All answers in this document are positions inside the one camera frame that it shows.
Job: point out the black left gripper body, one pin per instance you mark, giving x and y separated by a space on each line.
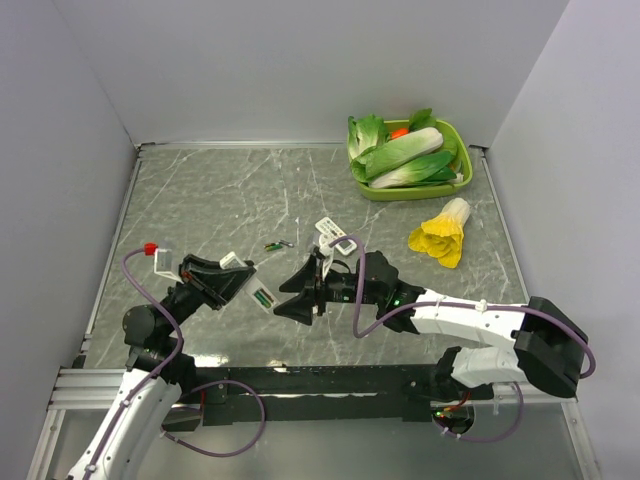
206 295

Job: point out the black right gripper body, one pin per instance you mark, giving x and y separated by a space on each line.
340 287

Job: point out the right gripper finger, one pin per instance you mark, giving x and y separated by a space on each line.
299 308
307 278

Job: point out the plain white remote control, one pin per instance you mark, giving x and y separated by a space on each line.
254 288

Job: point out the green gold AAA battery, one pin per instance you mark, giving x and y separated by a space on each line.
267 296

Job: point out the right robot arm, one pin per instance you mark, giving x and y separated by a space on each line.
534 343

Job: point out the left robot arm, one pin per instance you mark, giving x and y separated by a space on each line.
157 371

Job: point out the white remote with buttons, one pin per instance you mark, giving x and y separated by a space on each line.
332 231

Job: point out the green plastic basket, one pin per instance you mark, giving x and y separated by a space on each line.
461 163

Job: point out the yellow toy cabbage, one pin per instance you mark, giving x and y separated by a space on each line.
442 237

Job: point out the black base bar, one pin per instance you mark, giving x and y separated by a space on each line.
306 393

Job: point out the large green toy cabbage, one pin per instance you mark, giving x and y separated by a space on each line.
400 151

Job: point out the green toy bok choy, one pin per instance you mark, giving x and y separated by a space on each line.
432 168

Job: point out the green toy lettuce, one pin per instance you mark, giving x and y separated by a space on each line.
365 133

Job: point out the orange toy carrot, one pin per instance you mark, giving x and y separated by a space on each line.
399 133

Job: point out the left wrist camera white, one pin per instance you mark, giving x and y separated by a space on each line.
163 260

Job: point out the aluminium frame rail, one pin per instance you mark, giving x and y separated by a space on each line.
96 389

